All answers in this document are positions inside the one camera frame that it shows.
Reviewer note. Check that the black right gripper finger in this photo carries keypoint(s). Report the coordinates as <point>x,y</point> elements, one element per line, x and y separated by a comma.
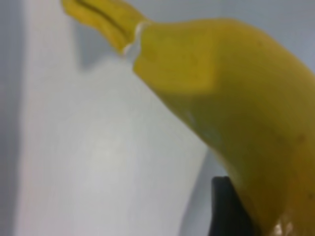
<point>226,216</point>

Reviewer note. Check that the yellow banana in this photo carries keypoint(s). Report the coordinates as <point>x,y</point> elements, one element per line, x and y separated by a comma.
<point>233,86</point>

